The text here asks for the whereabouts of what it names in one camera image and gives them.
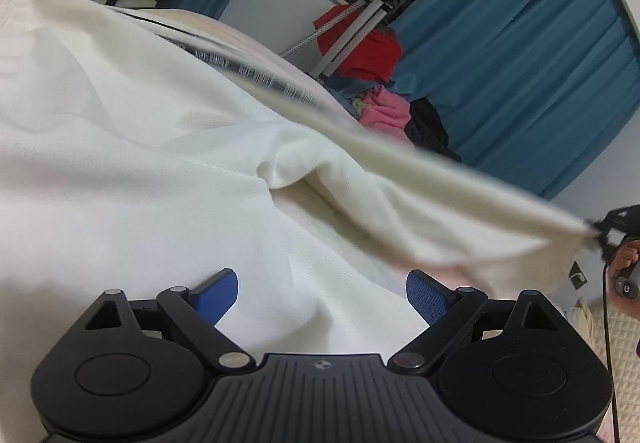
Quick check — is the black cable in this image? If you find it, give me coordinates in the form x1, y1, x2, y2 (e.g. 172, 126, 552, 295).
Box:
601, 259, 621, 443

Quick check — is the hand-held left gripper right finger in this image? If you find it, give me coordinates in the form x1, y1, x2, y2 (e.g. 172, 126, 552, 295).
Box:
386, 269, 569, 375

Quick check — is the wall socket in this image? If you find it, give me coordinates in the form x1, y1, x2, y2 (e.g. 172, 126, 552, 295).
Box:
570, 261, 589, 291

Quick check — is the cream knitted blanket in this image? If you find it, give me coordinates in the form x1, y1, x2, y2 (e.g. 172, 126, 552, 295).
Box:
570, 295, 640, 443

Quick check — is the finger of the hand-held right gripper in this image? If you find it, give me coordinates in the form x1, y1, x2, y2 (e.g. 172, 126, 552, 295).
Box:
585, 216, 617, 251

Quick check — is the metal tripod stand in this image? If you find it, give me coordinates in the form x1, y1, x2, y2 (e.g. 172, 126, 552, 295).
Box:
278, 0, 417, 80

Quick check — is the person's right hand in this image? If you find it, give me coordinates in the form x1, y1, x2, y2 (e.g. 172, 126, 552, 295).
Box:
611, 240, 640, 280

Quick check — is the black cloth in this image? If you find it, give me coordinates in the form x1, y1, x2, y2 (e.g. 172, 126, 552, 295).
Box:
404, 97, 462, 163

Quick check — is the white garment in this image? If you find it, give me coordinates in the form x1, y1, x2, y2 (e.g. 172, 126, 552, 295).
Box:
0, 0, 601, 443

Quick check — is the red cloth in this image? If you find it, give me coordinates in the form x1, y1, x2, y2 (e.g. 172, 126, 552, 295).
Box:
316, 4, 404, 85

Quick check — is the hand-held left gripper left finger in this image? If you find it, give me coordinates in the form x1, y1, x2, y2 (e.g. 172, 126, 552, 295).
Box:
75, 268, 257, 375

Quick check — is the pink cloth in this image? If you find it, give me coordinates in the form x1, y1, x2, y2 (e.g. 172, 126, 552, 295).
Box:
359, 87, 414, 144

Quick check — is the striped pale bed sheet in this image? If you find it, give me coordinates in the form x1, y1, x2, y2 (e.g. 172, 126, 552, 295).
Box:
116, 6, 362, 123

